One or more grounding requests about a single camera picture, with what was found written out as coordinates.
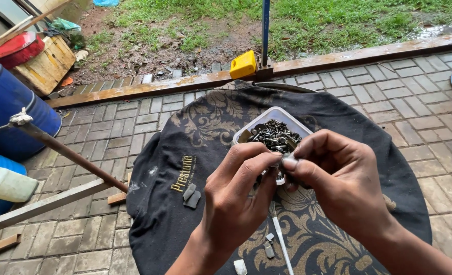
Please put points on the flat grey metal piece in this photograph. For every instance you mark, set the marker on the flat grey metal piece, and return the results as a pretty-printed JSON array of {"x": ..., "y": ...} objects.
[
  {"x": 189, "y": 191},
  {"x": 193, "y": 200}
]

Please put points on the orange scrap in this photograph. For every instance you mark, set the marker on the orange scrap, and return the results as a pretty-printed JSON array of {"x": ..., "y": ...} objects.
[{"x": 67, "y": 81}]

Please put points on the rusty metal beam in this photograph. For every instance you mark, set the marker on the rusty metal beam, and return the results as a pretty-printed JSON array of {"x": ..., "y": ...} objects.
[{"x": 325, "y": 59}]

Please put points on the small wooden block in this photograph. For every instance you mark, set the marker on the small wooden block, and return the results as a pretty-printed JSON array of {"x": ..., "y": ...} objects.
[{"x": 118, "y": 198}]

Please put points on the thin white stick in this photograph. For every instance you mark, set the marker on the thin white stick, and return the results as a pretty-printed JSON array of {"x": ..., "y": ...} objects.
[{"x": 281, "y": 236}]

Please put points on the white plastic jerrycan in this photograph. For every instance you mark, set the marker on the white plastic jerrycan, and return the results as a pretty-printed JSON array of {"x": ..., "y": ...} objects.
[{"x": 8, "y": 185}]

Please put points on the white plastic container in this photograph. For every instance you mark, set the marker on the white plastic container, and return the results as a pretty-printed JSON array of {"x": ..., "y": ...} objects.
[{"x": 275, "y": 114}]

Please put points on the yellow plastic jerrycan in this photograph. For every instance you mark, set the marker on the yellow plastic jerrycan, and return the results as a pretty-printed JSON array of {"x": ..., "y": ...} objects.
[{"x": 242, "y": 65}]

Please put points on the grey metal bar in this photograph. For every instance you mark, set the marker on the grey metal bar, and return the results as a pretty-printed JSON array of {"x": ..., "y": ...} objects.
[{"x": 42, "y": 206}]

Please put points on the person's right hand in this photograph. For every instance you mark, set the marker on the person's right hand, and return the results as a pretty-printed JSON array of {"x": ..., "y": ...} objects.
[{"x": 344, "y": 183}]

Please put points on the pile of bolts and nuts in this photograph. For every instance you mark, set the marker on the pile of bolts and nuts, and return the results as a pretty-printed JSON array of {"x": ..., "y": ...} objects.
[{"x": 273, "y": 135}]

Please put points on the small white block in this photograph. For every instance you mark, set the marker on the small white block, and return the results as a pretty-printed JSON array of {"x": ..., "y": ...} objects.
[{"x": 240, "y": 267}]

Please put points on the long wooden stick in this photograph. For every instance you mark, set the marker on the long wooden stick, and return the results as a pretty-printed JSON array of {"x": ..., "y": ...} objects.
[{"x": 23, "y": 26}]

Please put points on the green plastic bag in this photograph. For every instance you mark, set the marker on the green plastic bag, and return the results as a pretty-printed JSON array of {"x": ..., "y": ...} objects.
[{"x": 63, "y": 25}]

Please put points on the small grey metal piece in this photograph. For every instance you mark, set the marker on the small grey metal piece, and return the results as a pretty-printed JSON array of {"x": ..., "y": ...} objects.
[
  {"x": 268, "y": 250},
  {"x": 270, "y": 237}
]

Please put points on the yellow wooden crate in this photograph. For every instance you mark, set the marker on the yellow wooden crate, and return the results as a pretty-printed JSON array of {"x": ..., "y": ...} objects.
[{"x": 46, "y": 68}]

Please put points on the wooden offcuts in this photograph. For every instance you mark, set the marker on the wooden offcuts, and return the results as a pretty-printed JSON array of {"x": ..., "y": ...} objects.
[{"x": 4, "y": 243}]

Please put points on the blue plastic sheet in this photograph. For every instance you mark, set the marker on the blue plastic sheet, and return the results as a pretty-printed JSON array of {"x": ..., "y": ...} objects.
[{"x": 105, "y": 2}]

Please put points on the person's left hand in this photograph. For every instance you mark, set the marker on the person's left hand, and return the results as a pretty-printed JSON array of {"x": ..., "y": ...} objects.
[{"x": 228, "y": 202}]

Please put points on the rusty rod with white rag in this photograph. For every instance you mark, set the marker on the rusty rod with white rag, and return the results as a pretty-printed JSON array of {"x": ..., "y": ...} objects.
[{"x": 69, "y": 154}]

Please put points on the black cloth with gold print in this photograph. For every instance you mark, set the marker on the black cloth with gold print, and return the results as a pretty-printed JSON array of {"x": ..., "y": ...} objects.
[{"x": 172, "y": 152}]

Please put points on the red round lid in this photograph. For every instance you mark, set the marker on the red round lid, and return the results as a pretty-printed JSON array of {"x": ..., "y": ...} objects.
[{"x": 18, "y": 47}]

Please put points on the blue metal pole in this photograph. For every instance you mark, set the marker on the blue metal pole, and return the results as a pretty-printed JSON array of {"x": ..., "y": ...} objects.
[{"x": 265, "y": 30}]

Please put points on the large blue barrel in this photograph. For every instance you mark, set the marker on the large blue barrel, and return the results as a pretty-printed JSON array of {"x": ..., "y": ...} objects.
[{"x": 8, "y": 107}]

